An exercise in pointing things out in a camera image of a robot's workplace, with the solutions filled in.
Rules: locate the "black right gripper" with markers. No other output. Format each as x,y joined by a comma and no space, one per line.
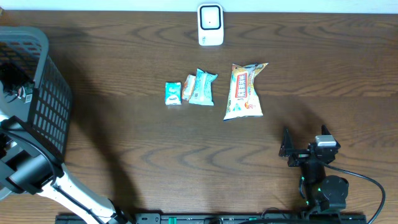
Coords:
286,149

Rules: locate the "yellow snack bag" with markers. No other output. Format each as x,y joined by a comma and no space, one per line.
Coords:
243,100

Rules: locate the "teal snack packet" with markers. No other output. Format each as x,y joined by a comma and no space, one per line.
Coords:
202,90

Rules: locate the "orange snack packet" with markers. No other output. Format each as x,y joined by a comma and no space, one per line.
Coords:
188,87

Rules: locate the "small teal tissue pack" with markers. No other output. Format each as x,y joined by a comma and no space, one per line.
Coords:
173,93

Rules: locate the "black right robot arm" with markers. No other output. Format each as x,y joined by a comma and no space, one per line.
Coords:
323,193

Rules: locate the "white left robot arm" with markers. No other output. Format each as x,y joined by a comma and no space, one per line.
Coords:
39,167

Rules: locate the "white barcode scanner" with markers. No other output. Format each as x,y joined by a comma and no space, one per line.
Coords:
210,24

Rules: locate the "grey plastic basket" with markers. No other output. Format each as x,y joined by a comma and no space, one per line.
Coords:
51,105

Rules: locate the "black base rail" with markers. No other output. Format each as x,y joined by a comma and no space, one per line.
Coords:
272,217

